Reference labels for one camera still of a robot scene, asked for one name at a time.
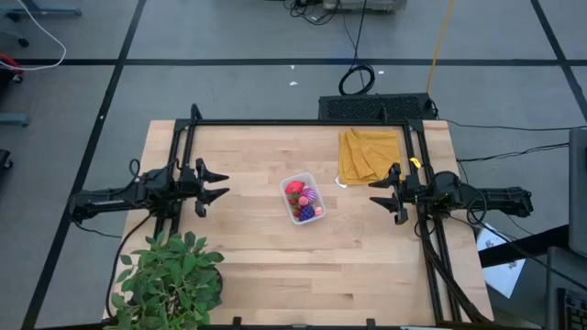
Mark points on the grey furniture leg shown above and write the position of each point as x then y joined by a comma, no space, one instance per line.
14,120

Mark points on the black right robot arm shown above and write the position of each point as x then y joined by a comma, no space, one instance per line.
500,201

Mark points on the grey monitor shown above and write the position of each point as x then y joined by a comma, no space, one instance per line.
579,192

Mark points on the folded yellow cloth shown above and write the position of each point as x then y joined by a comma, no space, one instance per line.
367,156

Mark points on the purple white striped ball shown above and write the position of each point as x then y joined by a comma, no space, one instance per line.
311,194

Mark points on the red object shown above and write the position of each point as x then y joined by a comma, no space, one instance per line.
9,64

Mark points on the purple toy grape bunch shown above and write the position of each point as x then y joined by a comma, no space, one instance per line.
306,213

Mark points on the black caster foot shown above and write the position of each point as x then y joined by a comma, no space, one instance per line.
4,159

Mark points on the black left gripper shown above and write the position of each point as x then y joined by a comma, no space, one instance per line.
189,185

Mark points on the green potted plant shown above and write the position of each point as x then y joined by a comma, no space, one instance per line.
169,279

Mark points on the large red toy fruit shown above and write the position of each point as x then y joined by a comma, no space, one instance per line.
295,187

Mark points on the black table edge bracket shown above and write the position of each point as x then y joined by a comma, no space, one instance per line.
236,322
370,323

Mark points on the grey desk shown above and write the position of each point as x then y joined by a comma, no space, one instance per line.
564,275

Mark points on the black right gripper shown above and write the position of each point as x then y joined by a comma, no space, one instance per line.
415,190

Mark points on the small yellow tag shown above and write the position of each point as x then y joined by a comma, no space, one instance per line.
415,161

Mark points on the clear plastic tupperware container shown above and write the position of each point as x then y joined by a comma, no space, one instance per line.
314,181

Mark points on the black flat bar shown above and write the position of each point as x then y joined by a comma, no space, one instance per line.
523,245

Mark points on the grey equipment box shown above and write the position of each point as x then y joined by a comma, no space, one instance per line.
367,4

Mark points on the white paper sheet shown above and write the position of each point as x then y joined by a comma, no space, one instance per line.
502,275

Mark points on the grey furniture base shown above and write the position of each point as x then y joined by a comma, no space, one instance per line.
46,11

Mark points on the small white plastic scrap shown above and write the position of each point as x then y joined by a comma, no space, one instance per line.
340,183

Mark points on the black keyboard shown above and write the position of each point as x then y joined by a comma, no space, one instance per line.
574,311

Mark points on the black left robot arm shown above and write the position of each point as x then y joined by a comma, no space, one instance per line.
114,198

